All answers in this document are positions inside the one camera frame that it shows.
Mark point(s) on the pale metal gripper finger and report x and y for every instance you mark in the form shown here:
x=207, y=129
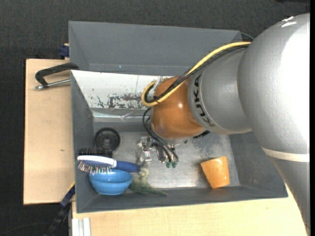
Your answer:
x=146, y=142
x=147, y=156

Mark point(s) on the green toy dinosaur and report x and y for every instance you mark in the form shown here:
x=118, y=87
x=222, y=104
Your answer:
x=142, y=184

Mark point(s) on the black round ribbed disc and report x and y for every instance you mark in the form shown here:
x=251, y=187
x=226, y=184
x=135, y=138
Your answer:
x=107, y=139

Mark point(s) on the blue bowl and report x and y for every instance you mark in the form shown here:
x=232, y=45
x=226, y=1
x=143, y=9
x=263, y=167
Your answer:
x=110, y=183

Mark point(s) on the white and blue hairbrush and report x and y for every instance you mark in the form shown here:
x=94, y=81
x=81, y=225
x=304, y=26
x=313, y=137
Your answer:
x=98, y=160

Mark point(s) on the black hairbrush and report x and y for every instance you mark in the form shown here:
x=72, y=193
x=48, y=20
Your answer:
x=96, y=152

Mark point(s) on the orange cup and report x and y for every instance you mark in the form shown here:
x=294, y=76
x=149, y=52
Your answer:
x=216, y=172

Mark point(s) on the grey metal bin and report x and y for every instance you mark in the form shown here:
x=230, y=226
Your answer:
x=152, y=45

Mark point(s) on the pale brown cardboard board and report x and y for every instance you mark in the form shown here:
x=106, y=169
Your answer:
x=48, y=136

